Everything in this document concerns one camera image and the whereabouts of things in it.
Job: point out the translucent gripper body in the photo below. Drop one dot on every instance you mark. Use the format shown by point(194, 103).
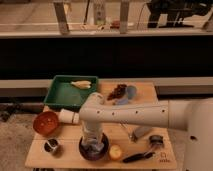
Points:
point(92, 132)

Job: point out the blue grey towel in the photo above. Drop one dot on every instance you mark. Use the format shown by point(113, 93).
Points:
point(93, 148)

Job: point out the dark purple bowl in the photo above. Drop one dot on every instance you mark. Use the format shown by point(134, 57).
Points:
point(94, 157)

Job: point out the white cup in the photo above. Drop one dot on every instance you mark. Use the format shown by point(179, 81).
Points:
point(67, 116)

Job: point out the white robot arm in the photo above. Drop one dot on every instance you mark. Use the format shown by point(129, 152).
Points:
point(195, 116)

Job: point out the metal fork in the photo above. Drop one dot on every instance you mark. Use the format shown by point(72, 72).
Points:
point(126, 131)

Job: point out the orange fruit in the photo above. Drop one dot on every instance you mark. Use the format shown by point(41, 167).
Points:
point(115, 152)

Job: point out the small metal cup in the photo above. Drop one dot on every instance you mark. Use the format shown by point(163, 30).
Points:
point(51, 146)

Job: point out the green plastic tray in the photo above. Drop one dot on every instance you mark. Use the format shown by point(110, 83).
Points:
point(62, 94)

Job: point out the grey sponge block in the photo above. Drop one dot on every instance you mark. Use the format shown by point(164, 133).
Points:
point(140, 132)

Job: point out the dark grapes bunch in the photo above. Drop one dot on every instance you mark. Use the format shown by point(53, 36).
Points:
point(118, 92)

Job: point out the black tape roll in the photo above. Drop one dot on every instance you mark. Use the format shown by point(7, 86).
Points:
point(156, 140)

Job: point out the black handled tool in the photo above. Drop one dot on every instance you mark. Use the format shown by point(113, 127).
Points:
point(139, 156)

